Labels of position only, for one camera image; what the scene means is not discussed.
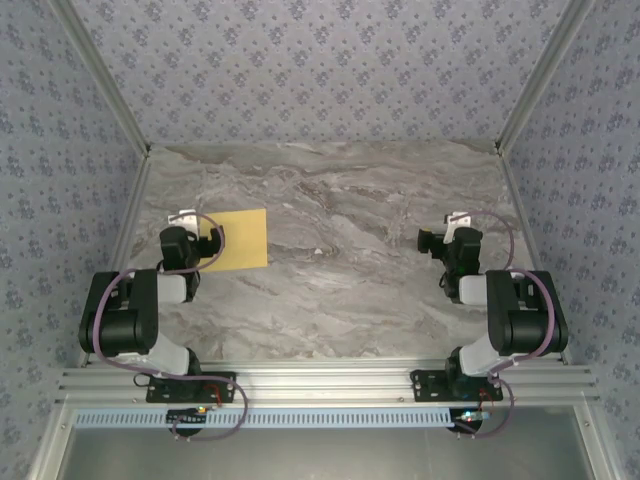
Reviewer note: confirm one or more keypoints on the aluminium frame post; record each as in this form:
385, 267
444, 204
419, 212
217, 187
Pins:
545, 75
100, 75

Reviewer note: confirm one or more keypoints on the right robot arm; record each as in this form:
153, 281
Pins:
525, 320

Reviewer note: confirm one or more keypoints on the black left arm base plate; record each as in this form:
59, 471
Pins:
220, 387

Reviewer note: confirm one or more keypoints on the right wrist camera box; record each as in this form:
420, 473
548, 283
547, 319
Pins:
456, 220

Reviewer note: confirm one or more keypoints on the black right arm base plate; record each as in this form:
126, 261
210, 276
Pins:
425, 385

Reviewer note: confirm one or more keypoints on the aluminium frame cross rail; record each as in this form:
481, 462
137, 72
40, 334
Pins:
325, 385

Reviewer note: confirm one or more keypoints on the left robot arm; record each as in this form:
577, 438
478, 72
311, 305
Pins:
125, 325

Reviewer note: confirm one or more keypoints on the small black circuit board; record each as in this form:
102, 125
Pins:
470, 417
187, 416

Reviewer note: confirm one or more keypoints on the grey metal sheet panel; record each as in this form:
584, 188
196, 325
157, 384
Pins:
325, 455

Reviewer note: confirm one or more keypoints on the yellow cloth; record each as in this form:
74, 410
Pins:
245, 240

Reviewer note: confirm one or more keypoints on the aluminium table side rail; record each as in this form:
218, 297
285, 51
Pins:
125, 230
530, 240

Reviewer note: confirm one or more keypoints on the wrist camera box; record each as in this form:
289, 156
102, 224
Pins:
182, 219
456, 220

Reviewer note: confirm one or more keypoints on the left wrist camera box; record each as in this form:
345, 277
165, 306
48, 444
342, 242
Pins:
182, 219

